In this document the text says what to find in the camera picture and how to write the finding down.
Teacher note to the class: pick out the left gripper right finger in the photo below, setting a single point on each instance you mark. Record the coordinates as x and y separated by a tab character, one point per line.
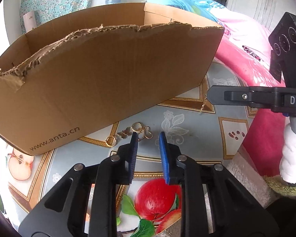
214	202

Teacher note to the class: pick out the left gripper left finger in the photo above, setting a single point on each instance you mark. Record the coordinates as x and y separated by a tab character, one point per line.
83	201

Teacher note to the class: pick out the gold ring earrings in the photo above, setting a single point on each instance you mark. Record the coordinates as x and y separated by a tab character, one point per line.
142	131

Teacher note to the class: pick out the silver chain earring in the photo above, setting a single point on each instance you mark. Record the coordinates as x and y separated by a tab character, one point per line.
203	105

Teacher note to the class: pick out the right white gloved hand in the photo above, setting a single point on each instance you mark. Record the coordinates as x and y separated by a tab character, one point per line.
288	161

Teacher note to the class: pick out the white fluffy towel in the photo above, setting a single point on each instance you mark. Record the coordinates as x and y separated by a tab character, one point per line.
251	180

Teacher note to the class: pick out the fruit pattern tablecloth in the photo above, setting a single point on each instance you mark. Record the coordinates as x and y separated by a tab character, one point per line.
185	126

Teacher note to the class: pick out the blue cartoon quilt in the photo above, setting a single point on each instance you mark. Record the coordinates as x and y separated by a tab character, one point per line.
206	8

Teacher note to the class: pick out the brown cardboard box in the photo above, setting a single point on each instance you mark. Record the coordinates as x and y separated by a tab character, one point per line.
84	71

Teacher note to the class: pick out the pink rolled mat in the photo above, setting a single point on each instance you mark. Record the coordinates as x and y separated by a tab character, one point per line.
29	20

